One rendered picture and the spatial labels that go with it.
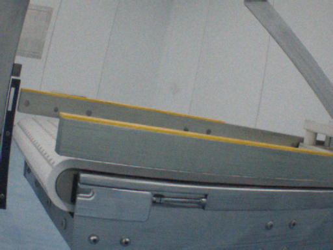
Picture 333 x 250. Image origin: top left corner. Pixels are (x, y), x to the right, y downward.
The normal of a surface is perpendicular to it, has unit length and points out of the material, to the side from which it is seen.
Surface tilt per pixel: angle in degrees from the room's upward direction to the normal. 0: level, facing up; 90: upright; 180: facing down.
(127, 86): 90
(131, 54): 90
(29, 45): 90
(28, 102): 90
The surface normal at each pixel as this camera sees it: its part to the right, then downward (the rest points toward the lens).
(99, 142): 0.44, 0.16
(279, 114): -0.80, -0.11
